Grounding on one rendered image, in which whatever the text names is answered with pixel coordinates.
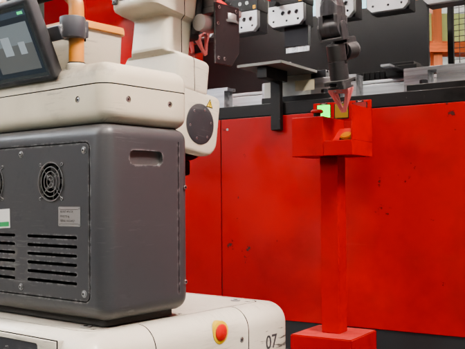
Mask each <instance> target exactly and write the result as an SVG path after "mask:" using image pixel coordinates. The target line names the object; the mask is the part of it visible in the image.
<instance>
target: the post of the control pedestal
mask: <svg viewBox="0 0 465 349"><path fill-rule="evenodd" d="M320 223H321V284H322V332H326V333H334V334H340V333H343V332H346V331H347V266H346V210H345V157H343V156H322V157H320Z"/></svg>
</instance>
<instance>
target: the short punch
mask: <svg viewBox="0 0 465 349"><path fill-rule="evenodd" d="M310 45H311V26H310V25H303V26H295V27H290V28H285V29H284V47H285V48H286V53H296V52H302V51H309V46H310Z"/></svg>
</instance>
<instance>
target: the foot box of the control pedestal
mask: <svg viewBox="0 0 465 349"><path fill-rule="evenodd" d="M291 349H376V331H375V330H369V329H361V328H347V331H346V332H343V333H340V334H334V333H326V332H322V325H316V326H313V327H312V328H308V329H306V330H302V331H299V332H296V333H293V334H291Z"/></svg>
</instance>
